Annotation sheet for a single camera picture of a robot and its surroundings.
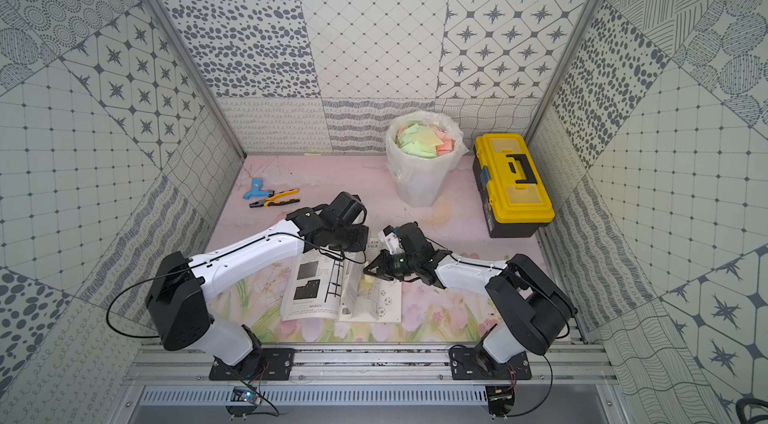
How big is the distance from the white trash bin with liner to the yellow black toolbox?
0.50 ft

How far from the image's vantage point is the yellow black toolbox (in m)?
0.88

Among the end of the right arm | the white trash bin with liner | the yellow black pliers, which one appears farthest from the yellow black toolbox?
the yellow black pliers

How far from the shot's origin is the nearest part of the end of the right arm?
2.21ft

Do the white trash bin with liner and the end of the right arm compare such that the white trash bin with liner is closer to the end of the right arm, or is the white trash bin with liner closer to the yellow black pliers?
the end of the right arm

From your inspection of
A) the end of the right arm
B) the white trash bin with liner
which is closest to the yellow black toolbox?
the white trash bin with liner

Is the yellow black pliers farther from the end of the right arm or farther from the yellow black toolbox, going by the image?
the yellow black toolbox

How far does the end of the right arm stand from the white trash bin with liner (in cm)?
19

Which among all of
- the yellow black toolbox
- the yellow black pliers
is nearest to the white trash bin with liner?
the yellow black toolbox

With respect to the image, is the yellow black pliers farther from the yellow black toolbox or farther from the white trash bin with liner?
the yellow black toolbox

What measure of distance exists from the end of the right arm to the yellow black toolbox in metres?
0.29

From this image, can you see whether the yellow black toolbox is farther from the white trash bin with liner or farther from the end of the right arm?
the end of the right arm

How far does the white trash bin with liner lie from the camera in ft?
2.82
